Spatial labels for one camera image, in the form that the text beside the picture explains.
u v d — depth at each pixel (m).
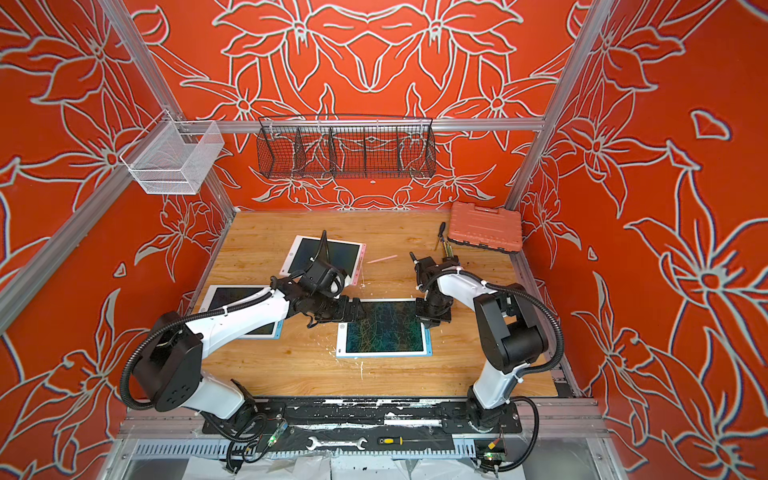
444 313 0.76
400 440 0.70
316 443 0.70
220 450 0.70
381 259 1.04
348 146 0.98
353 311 0.74
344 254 1.07
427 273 0.69
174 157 0.92
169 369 0.43
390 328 0.88
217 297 0.95
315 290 0.67
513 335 0.47
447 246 1.07
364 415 0.74
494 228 1.09
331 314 0.73
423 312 0.81
